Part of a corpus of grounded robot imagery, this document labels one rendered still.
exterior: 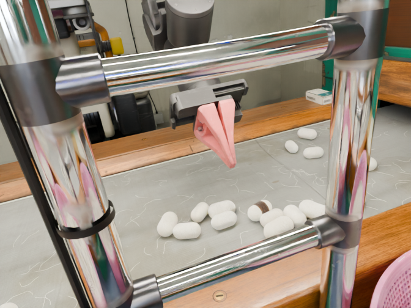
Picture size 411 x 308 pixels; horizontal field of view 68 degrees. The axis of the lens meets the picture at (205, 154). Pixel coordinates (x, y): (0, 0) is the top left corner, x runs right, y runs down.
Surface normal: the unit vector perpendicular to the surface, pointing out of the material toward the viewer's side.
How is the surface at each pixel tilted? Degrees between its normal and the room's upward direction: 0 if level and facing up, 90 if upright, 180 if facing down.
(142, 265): 0
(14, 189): 45
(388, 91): 67
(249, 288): 0
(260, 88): 92
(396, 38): 89
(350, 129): 90
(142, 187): 0
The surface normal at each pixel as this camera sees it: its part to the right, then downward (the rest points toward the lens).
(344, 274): -0.13, 0.44
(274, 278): -0.11, -0.90
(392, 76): -0.91, -0.13
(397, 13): -0.94, 0.24
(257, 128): 0.15, -0.37
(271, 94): 0.29, 0.37
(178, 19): -0.41, 0.81
